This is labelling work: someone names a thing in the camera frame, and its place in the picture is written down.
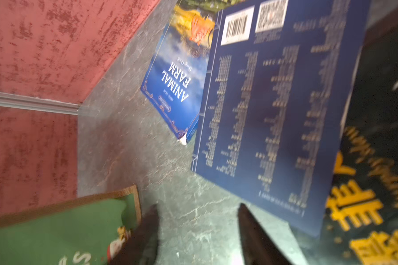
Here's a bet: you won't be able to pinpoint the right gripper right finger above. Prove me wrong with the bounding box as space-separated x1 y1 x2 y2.
237 203 291 265

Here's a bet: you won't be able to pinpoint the Animal Farm blue book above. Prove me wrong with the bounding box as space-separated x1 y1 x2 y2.
141 1 238 145

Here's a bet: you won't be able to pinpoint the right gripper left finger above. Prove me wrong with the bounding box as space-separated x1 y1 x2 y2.
108 204 159 265

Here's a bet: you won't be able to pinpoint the dark blue book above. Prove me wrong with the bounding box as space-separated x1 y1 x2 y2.
191 1 370 237

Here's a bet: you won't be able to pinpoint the left aluminium corner post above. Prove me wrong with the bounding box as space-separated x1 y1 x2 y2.
0 92 80 115

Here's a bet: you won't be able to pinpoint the black book yellow characters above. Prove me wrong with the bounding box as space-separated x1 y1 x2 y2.
316 26 398 265

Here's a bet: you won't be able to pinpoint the green burlap canvas bag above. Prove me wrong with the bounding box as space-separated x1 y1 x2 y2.
0 185 142 265

